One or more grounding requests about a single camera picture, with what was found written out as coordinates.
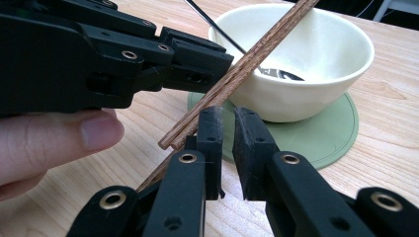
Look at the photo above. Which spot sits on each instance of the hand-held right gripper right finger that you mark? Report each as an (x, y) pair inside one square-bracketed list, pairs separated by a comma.
[(252, 154)]

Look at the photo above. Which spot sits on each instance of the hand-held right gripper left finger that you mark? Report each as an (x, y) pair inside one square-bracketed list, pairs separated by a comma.
[(212, 154)]

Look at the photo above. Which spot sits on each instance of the brown wooden chopstick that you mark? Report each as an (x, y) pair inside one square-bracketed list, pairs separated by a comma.
[(238, 77), (227, 77)]

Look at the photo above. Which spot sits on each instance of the metal spoon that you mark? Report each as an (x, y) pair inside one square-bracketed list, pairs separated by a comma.
[(283, 74)]

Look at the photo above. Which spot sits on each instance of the cream white bowl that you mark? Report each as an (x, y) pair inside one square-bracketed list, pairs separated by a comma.
[(313, 59)]

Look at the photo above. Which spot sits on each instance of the green round coaster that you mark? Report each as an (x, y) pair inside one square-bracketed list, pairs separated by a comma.
[(316, 141)]

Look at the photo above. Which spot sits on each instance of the grey metal stand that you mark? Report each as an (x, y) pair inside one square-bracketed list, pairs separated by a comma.
[(395, 6)]

